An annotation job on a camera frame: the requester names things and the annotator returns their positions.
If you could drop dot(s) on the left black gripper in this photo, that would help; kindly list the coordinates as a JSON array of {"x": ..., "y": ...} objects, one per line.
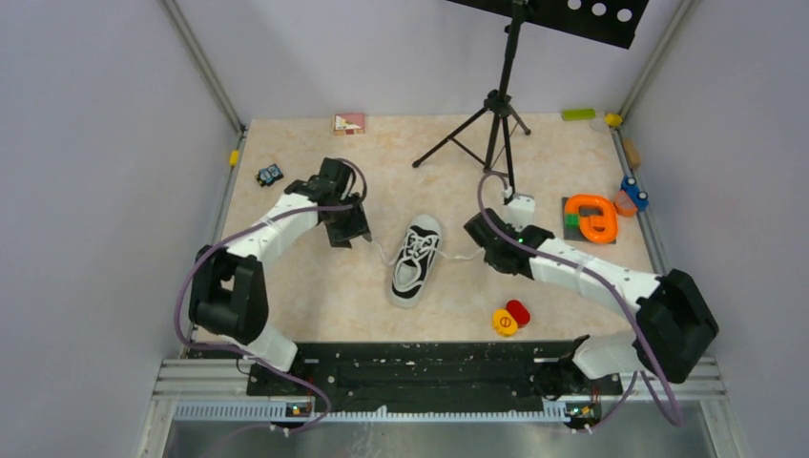
[{"x": 358, "y": 226}]

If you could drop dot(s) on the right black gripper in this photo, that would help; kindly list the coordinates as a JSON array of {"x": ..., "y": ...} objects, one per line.
[{"x": 518, "y": 229}]

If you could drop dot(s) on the white shoelace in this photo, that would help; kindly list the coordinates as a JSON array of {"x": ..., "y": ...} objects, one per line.
[{"x": 461, "y": 258}]

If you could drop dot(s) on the black white canvas sneaker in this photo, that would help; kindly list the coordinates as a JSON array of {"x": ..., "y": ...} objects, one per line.
[{"x": 407, "y": 284}]

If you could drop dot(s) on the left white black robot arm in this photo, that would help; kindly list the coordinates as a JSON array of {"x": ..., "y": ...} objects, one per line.
[{"x": 227, "y": 287}]

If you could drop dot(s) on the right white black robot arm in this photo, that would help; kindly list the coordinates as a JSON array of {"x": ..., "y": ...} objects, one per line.
[{"x": 671, "y": 324}]

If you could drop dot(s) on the red plastic cylinder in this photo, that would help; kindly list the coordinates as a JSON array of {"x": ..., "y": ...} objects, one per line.
[{"x": 518, "y": 312}]

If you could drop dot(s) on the pink tangram puzzle box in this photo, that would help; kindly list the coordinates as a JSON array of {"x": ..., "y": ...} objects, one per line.
[{"x": 349, "y": 124}]

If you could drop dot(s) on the yellow plastic cylinder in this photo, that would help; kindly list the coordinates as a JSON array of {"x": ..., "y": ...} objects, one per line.
[{"x": 503, "y": 323}]

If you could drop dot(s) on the dark grey square plate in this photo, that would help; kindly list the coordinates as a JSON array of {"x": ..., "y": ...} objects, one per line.
[{"x": 569, "y": 231}]

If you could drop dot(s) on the small blue black toy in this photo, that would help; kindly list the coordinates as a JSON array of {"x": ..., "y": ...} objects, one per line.
[{"x": 267, "y": 176}]

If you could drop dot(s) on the small green block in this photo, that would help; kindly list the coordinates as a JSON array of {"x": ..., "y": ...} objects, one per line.
[{"x": 571, "y": 220}]

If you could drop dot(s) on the orange translucent cup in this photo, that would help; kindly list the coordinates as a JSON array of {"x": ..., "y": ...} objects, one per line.
[{"x": 624, "y": 205}]

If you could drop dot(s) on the black tripod stand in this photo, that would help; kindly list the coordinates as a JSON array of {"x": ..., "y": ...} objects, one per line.
[{"x": 497, "y": 102}]

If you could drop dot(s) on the blue toy car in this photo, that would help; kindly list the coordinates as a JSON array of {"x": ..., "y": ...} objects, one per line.
[{"x": 639, "y": 197}]

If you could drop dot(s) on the green rectangular block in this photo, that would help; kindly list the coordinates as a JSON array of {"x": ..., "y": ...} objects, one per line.
[{"x": 578, "y": 114}]

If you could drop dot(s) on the yellow corner block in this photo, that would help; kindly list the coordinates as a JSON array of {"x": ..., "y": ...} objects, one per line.
[{"x": 613, "y": 120}]

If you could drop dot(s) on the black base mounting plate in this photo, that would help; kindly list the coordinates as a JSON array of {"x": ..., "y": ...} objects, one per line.
[{"x": 435, "y": 377}]

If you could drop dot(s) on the black perforated stand tray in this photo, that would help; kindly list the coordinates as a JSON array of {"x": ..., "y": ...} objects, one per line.
[{"x": 611, "y": 22}]

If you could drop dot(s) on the wooden block on frame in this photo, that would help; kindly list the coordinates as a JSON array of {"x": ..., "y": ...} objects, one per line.
[{"x": 632, "y": 154}]

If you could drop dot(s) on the white slotted cable duct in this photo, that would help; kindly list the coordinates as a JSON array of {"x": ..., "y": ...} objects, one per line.
[{"x": 282, "y": 412}]

